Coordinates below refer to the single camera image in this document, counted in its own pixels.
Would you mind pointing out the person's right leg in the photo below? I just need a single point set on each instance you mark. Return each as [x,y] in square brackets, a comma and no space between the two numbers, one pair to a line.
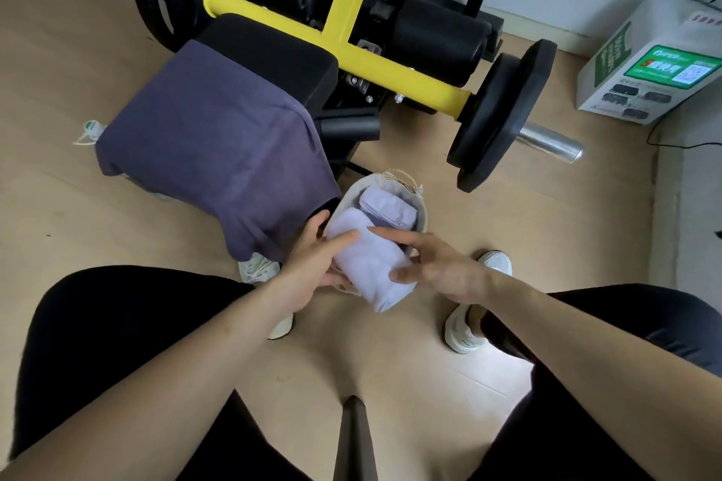
[648,317]

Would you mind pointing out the person's left thumb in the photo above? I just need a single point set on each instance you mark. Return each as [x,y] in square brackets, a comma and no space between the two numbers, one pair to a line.
[320,222]

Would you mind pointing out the person's right white shoe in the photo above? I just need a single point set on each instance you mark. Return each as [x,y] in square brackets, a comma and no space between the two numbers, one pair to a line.
[460,331]

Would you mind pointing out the yellow machine frame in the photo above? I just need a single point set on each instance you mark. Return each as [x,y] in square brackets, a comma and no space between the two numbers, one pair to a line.
[349,55]

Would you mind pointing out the black bench pad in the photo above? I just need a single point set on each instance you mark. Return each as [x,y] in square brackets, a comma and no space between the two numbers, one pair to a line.
[271,55]

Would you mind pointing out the chrome bar sleeve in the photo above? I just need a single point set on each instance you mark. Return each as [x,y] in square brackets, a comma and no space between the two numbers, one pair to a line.
[550,141]

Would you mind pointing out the dark grey pole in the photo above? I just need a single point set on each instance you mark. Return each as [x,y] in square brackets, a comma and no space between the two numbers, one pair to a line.
[354,441]

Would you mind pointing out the person's right hand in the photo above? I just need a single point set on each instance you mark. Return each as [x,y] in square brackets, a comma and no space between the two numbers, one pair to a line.
[451,272]

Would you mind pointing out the person's left forearm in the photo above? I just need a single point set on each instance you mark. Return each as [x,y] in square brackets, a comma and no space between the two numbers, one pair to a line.
[158,379]

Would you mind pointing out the person's left white shoe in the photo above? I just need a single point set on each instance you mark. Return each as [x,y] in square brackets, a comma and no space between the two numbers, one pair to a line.
[256,267]

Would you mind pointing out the white and green packet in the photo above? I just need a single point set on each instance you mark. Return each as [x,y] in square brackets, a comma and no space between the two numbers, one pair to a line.
[90,132]

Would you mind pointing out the purple t-shirt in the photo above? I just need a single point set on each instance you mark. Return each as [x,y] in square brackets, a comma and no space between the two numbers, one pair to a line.
[214,142]

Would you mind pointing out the person's right thumb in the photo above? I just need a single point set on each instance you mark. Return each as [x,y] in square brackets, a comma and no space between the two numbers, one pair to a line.
[407,275]

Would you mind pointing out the person's left hand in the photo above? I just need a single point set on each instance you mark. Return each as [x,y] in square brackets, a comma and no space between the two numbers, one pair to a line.
[302,269]

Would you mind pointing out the person's white shoe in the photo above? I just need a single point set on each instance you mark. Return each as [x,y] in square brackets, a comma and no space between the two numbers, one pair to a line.
[256,267]
[460,331]

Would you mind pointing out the black plain weight plate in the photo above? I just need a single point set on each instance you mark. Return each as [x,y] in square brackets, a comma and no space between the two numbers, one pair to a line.
[479,114]
[522,103]

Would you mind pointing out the person's right forearm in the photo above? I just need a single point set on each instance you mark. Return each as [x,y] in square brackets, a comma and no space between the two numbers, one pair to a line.
[598,368]

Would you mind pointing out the folded pale lavender cloth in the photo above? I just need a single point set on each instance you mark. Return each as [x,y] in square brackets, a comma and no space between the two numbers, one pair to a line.
[388,209]

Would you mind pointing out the pale lavender towel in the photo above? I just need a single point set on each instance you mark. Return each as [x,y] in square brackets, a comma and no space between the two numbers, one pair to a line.
[369,266]

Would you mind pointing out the white charging station box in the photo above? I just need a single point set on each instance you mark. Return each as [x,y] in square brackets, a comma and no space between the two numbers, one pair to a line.
[648,58]

